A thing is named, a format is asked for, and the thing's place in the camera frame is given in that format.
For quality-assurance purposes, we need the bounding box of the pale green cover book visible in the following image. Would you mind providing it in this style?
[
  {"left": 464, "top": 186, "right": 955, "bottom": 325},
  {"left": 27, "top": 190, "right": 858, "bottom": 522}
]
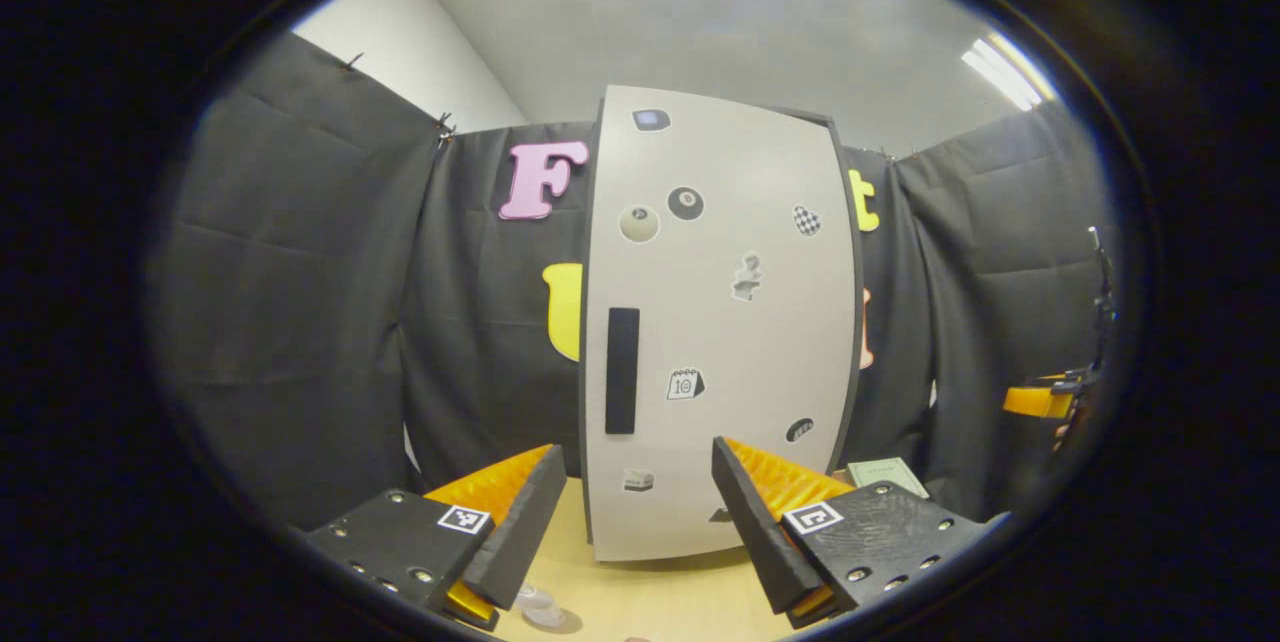
[{"left": 847, "top": 457, "right": 931, "bottom": 501}]

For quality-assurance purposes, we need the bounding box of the ceiling light panel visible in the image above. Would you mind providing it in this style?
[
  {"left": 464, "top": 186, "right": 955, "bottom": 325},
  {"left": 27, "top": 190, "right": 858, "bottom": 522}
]
[{"left": 962, "top": 32, "right": 1059, "bottom": 113}]

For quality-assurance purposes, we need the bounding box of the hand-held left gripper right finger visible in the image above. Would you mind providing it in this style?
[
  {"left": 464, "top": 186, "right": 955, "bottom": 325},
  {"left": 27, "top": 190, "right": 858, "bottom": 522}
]
[{"left": 712, "top": 436, "right": 1009, "bottom": 629}]

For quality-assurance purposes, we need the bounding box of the black cabinet door handle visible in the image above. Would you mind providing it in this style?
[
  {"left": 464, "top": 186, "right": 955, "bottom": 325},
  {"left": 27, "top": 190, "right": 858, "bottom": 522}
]
[{"left": 605, "top": 307, "right": 641, "bottom": 435}]

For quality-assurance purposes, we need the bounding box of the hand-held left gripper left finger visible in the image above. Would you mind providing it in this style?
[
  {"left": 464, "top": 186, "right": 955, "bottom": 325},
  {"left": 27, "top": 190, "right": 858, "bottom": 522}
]
[{"left": 303, "top": 442, "right": 567, "bottom": 633}]

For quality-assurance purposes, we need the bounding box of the black backdrop cloth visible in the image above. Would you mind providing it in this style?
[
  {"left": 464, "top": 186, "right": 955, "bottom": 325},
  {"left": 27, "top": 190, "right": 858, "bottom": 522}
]
[{"left": 145, "top": 30, "right": 1121, "bottom": 528}]

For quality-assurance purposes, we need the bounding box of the clear glass bottle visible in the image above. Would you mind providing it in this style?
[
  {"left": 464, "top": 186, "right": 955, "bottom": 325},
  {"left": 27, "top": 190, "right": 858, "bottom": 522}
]
[{"left": 513, "top": 582, "right": 586, "bottom": 635}]

